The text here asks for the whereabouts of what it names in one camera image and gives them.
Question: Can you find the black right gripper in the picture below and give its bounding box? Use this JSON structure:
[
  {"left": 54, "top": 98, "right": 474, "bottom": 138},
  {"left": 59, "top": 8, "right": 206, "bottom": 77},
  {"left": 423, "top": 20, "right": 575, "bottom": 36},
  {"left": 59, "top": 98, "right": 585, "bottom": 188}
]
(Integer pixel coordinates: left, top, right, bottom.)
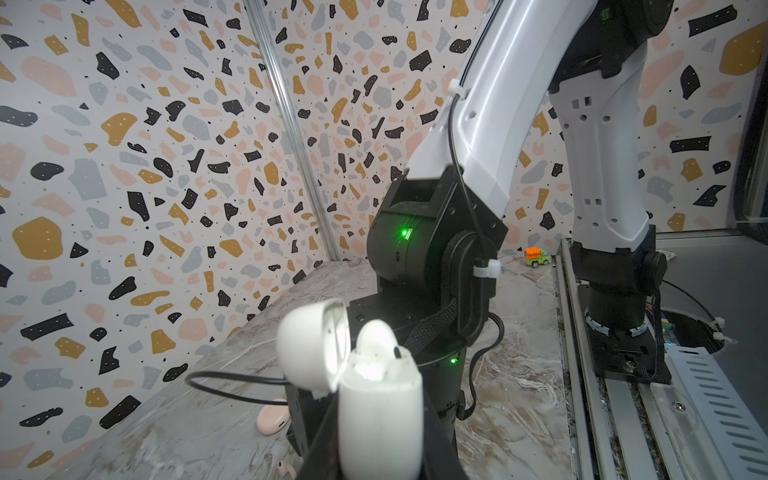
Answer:
[{"left": 285, "top": 384, "right": 335, "bottom": 458}]

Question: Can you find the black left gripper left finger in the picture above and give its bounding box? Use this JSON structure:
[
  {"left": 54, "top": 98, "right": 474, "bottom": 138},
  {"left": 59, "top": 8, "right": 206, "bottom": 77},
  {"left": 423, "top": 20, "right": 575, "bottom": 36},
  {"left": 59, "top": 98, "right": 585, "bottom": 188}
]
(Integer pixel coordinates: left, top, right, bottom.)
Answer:
[{"left": 297, "top": 394, "right": 342, "bottom": 479}]

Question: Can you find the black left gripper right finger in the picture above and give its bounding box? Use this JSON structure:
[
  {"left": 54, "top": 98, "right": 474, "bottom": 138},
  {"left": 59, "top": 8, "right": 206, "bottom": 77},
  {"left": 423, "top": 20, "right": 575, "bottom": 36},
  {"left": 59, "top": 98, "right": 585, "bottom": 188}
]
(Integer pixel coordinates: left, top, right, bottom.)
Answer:
[{"left": 419, "top": 390, "right": 468, "bottom": 480}]

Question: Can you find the pink round earbud case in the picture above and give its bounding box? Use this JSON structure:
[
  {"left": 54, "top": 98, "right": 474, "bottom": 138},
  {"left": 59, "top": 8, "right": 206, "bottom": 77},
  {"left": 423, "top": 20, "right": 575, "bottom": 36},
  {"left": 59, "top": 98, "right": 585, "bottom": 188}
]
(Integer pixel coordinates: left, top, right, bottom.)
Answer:
[{"left": 256, "top": 399, "right": 290, "bottom": 436}]

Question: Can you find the white earbud charging case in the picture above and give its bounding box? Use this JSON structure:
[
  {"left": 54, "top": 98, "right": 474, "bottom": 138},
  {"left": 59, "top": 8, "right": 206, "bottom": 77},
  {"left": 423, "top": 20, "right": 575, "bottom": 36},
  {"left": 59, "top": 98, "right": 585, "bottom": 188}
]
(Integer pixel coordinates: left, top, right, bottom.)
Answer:
[{"left": 276, "top": 299, "right": 424, "bottom": 479}]

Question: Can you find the white earbud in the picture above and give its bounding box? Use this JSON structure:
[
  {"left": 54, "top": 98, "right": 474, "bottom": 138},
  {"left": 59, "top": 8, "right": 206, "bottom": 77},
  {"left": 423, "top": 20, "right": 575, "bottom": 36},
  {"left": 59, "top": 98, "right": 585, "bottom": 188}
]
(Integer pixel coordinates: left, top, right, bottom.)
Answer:
[{"left": 355, "top": 319, "right": 399, "bottom": 359}]

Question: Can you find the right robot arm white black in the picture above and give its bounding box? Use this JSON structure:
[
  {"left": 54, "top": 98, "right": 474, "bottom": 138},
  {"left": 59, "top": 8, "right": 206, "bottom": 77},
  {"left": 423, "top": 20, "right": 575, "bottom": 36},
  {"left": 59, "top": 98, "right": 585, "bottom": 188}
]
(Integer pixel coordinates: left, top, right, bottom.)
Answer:
[{"left": 346, "top": 1, "right": 672, "bottom": 434}]

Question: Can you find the pink earbud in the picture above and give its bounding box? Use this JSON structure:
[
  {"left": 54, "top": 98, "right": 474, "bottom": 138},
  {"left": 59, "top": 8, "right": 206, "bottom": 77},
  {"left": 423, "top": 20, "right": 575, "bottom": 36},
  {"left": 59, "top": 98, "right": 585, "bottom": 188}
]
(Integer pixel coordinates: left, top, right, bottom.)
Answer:
[{"left": 277, "top": 461, "right": 297, "bottom": 480}]

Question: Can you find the orange green toy truck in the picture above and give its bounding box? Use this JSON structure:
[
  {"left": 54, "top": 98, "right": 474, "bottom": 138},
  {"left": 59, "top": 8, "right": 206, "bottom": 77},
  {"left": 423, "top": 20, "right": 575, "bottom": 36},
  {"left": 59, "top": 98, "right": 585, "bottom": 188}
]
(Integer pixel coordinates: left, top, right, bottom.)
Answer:
[{"left": 524, "top": 247, "right": 552, "bottom": 268}]

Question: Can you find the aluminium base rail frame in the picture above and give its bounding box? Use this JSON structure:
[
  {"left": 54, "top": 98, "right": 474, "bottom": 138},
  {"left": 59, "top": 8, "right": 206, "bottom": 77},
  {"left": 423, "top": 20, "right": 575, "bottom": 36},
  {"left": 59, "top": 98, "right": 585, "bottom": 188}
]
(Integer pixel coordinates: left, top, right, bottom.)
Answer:
[{"left": 556, "top": 230, "right": 767, "bottom": 479}]

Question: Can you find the aluminium corner post right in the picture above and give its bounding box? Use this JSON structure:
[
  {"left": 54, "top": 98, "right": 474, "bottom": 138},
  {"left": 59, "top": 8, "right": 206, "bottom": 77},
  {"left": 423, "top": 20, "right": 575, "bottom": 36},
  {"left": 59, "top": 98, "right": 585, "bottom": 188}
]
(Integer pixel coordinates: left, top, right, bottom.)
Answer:
[{"left": 244, "top": 1, "right": 342, "bottom": 261}]

